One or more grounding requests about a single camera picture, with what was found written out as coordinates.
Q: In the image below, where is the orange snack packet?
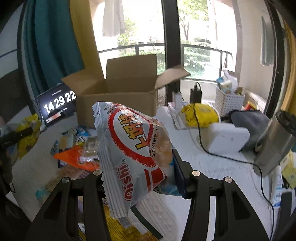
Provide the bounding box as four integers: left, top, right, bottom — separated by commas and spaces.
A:
53, 146, 100, 172

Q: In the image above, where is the white red shrimp chips bag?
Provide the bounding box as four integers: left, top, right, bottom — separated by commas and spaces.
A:
92, 101, 174, 218

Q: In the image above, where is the black tablet clock display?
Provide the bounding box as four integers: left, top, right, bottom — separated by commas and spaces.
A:
37, 83, 77, 127

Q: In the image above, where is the steel thermos cup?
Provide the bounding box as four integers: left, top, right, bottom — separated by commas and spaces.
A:
253, 110, 295, 177

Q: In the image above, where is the white rectangular box device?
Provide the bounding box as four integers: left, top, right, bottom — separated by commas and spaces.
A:
206, 123, 250, 155

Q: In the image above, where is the teal curtain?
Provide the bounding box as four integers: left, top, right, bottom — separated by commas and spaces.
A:
20, 1, 84, 99

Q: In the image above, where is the grey folded cloth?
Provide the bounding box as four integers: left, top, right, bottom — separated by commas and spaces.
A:
229, 110, 270, 151

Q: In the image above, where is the yellow plastic bag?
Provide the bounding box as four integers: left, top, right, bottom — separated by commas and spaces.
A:
181, 103, 220, 128

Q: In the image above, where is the white plastic basket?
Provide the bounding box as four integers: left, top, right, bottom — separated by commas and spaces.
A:
214, 87, 245, 117

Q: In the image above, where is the black power adapter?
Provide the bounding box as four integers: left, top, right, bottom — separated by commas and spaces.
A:
190, 82, 202, 103

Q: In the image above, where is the brown cardboard box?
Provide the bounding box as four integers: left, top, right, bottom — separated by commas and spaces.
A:
62, 54, 189, 128

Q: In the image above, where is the yellow curtain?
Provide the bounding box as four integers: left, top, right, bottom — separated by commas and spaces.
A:
69, 0, 104, 79

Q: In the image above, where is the hanging white shirt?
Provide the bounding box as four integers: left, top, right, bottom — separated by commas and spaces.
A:
102, 0, 125, 37

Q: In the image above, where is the black balcony railing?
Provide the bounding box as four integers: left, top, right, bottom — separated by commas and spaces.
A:
98, 43, 233, 76

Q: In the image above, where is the black power cable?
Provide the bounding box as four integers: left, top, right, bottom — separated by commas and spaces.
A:
193, 82, 276, 235

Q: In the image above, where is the black window frame post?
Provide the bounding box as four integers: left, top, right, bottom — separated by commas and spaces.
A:
161, 0, 182, 103

